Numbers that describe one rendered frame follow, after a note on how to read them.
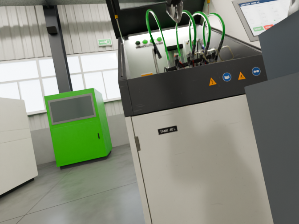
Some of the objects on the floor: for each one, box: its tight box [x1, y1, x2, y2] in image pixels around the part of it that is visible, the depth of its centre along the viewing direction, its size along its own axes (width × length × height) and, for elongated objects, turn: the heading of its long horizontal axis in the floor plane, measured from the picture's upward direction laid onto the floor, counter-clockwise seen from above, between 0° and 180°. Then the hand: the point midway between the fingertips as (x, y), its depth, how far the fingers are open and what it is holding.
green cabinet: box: [44, 88, 113, 170], centre depth 347 cm, size 105×81×162 cm
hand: (177, 21), depth 75 cm, fingers closed
